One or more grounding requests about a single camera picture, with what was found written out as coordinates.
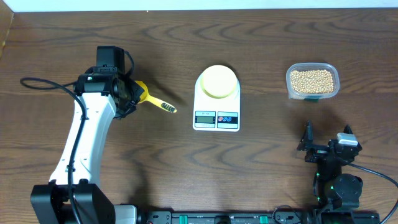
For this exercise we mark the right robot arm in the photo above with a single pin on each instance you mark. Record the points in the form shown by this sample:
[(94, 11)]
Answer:
[(335, 191)]

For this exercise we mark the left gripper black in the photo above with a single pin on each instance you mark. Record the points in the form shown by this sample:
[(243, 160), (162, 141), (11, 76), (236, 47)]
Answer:
[(129, 101)]

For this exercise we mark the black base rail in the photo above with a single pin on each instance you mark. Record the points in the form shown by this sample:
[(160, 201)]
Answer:
[(282, 216)]

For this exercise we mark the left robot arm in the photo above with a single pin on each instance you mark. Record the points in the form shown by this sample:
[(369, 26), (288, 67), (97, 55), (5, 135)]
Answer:
[(73, 193)]

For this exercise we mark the pale yellow bowl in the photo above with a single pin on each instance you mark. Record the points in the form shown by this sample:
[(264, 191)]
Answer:
[(218, 81)]

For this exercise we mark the white digital kitchen scale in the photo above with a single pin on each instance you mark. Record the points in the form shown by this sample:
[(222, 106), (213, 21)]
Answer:
[(212, 114)]

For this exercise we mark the yellow measuring scoop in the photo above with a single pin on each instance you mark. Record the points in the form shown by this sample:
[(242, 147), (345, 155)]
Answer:
[(145, 96)]

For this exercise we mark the clear plastic container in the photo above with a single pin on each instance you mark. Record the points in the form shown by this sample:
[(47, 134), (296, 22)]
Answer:
[(312, 66)]

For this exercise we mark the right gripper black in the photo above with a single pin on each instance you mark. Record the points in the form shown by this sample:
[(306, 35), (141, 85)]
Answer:
[(307, 142)]

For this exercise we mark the soybeans in container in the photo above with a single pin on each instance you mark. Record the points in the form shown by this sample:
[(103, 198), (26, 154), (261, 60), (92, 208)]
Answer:
[(312, 81)]

